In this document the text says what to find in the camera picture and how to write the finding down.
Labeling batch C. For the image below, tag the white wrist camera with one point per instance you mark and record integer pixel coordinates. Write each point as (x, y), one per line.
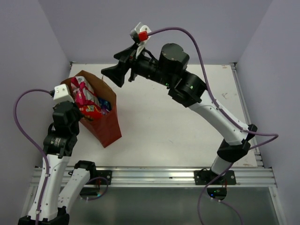
(62, 94)
(140, 36)

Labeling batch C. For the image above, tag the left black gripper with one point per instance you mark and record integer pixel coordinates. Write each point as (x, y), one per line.
(77, 108)

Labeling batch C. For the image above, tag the aluminium right side rail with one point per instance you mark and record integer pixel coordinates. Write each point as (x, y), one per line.
(257, 153)

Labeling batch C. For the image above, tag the aluminium front rail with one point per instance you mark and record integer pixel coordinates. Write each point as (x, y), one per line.
(183, 177)

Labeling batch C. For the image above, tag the pink foil snack bag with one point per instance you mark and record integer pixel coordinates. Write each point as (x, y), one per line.
(83, 92)

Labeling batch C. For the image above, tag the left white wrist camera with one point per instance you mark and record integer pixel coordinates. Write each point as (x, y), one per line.
(62, 94)

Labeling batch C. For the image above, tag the red snack packet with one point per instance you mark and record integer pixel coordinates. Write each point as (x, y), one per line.
(91, 112)

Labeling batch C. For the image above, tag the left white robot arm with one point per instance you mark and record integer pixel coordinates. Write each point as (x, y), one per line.
(53, 203)

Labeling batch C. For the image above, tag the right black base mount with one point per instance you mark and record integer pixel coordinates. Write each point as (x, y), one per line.
(204, 176)

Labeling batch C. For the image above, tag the purple candy packet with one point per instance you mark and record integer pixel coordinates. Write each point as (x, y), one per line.
(105, 106)

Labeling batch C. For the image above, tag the aluminium rail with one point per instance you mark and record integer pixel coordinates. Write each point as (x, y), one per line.
(183, 177)
(257, 153)

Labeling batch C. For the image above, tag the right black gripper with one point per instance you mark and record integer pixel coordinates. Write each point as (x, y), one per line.
(116, 73)

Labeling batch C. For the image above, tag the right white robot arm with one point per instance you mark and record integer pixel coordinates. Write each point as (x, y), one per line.
(189, 90)

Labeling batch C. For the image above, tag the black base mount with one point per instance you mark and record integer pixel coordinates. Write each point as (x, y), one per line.
(107, 174)
(204, 176)

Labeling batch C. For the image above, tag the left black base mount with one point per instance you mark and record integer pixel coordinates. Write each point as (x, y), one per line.
(107, 174)

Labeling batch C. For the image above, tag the red paper bag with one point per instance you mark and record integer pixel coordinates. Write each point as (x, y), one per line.
(105, 129)

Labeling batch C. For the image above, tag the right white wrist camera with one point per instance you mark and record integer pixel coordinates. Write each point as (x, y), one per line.
(140, 36)

